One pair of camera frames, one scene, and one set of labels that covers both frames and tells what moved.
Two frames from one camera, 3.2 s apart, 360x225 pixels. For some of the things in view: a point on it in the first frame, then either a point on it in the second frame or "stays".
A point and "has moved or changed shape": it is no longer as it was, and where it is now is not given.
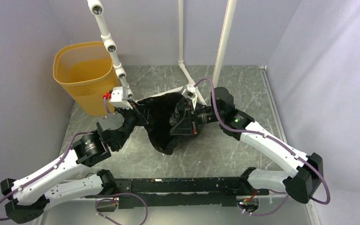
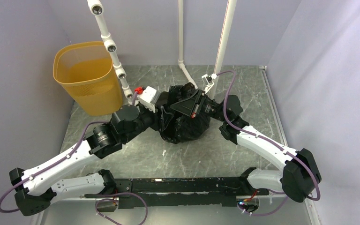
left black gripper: x=142 y=121 -> x=157 y=122
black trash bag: x=156 y=111 has moved or changed shape
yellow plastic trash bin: x=87 y=70 stays
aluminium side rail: x=263 y=69 stays
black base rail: x=222 y=191 stays
